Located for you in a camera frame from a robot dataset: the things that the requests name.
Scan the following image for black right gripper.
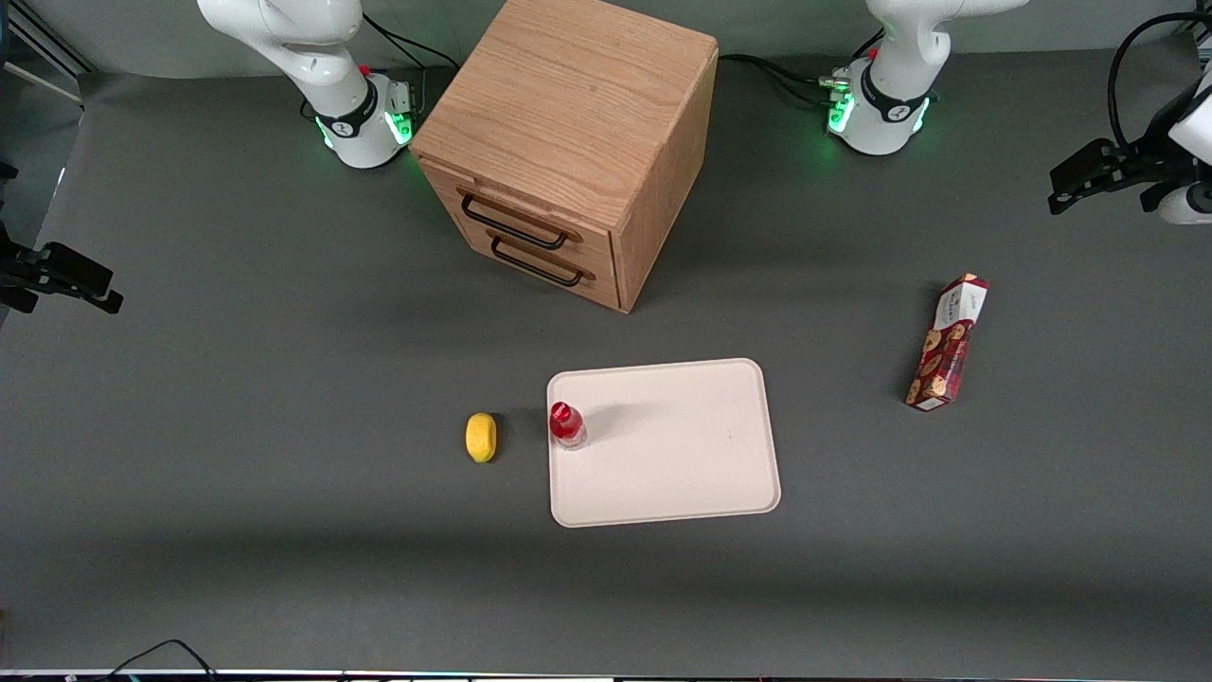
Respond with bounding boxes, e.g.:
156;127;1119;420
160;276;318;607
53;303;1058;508
0;222;125;315

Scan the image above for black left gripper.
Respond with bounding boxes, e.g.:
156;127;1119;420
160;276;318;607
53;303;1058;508
1047;138;1196;216

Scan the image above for red cookie box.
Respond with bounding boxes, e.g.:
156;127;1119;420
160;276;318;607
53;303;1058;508
904;273;990;413

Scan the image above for beige plastic tray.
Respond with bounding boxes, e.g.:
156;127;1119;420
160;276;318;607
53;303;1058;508
545;357;783;529

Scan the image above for yellow lemon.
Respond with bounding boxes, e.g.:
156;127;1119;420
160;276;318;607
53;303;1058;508
464;411;499;465

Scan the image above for small red-capped bottle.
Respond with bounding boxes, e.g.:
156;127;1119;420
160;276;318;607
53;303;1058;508
549;401;588;452

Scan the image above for wooden drawer cabinet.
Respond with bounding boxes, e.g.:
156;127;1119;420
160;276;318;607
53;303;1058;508
409;0;720;314

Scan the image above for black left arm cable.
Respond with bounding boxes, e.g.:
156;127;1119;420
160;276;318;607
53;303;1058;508
1106;9;1212;154

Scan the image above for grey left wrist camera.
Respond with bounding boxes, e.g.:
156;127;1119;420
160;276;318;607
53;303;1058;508
1159;180;1212;226

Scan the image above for aluminium frame rail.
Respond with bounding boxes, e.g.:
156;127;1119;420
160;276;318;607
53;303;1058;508
0;0;98;107

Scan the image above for black left base cable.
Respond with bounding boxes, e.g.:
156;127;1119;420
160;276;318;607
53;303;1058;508
717;53;844;107

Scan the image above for black base cable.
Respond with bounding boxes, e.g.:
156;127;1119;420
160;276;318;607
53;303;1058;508
717;53;844;107
362;13;461;73

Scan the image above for thin black table-edge cable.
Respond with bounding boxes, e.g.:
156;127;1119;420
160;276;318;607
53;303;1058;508
102;638;221;682

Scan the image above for black right base cable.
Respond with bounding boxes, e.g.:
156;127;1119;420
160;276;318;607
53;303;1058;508
362;13;461;73

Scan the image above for long black drawer handle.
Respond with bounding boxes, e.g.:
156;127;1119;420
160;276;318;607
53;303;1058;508
460;193;570;252

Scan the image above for short black drawer handle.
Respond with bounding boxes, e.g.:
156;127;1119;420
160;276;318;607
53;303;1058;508
490;236;584;288

